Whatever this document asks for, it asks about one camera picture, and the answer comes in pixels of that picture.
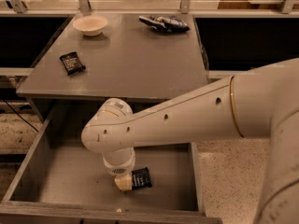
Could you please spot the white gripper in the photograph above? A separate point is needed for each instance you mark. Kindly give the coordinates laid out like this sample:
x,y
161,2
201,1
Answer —
x,y
119,170

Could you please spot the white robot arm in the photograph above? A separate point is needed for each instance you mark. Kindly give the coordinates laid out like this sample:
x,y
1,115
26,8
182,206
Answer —
x,y
262,102

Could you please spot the open grey top drawer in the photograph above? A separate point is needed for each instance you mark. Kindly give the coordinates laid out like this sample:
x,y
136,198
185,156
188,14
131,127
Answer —
x,y
61,182

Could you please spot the grey cabinet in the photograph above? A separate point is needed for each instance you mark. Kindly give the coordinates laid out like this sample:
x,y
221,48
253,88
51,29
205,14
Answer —
x,y
128,60

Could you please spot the black snack bar wrapper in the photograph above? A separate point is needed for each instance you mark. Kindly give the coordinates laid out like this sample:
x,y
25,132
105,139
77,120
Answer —
x,y
72,63

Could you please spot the white bowl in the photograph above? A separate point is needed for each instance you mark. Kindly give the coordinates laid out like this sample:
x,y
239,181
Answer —
x,y
90,25

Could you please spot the blue chip bag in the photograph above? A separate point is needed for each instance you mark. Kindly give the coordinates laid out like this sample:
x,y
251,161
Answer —
x,y
165,24

